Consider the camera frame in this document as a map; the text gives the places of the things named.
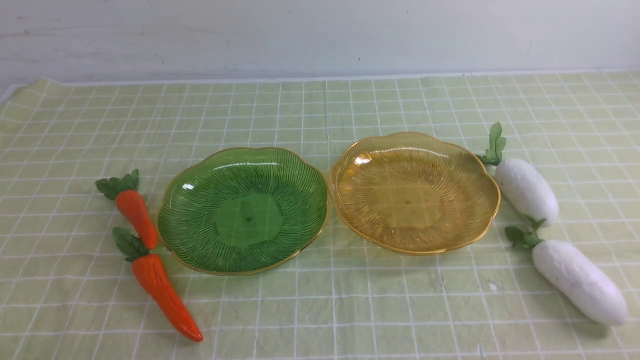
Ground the orange toy carrot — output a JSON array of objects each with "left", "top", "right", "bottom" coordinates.
[
  {"left": 111, "top": 227, "right": 204, "bottom": 343},
  {"left": 94, "top": 168, "right": 158, "bottom": 250}
]

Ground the white toy radish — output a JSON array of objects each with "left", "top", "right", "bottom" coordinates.
[
  {"left": 478, "top": 121, "right": 560, "bottom": 227},
  {"left": 503, "top": 217, "right": 629, "bottom": 327}
]

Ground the green ribbed glass plate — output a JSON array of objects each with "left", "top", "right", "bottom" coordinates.
[{"left": 157, "top": 146, "right": 329, "bottom": 276}]

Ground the amber ribbed glass plate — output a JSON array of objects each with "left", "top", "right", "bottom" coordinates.
[{"left": 327, "top": 131, "right": 502, "bottom": 256}]

